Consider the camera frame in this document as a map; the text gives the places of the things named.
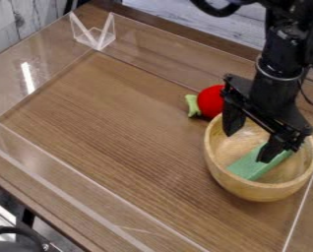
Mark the black cable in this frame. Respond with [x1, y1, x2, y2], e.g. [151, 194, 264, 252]
[188, 0, 256, 19]

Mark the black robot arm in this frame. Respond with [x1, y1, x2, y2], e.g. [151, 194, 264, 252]
[220, 0, 313, 162]

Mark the black table leg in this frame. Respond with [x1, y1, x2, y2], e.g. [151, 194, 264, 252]
[21, 209, 36, 227]

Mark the brown wooden bowl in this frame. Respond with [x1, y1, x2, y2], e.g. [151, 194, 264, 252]
[202, 114, 313, 202]

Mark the green rectangular block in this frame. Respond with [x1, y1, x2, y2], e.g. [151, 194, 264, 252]
[226, 145, 293, 181]

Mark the clear acrylic corner bracket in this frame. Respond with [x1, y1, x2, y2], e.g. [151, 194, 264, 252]
[68, 13, 116, 51]

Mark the clear acrylic tray wall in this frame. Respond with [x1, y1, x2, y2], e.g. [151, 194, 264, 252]
[0, 121, 208, 252]

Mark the black device under table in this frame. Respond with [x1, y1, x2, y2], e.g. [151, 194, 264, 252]
[0, 225, 62, 252]

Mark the red plush tomato toy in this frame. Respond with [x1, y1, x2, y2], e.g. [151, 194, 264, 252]
[184, 85, 224, 118]

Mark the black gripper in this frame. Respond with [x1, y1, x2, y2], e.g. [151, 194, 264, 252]
[220, 74, 313, 163]

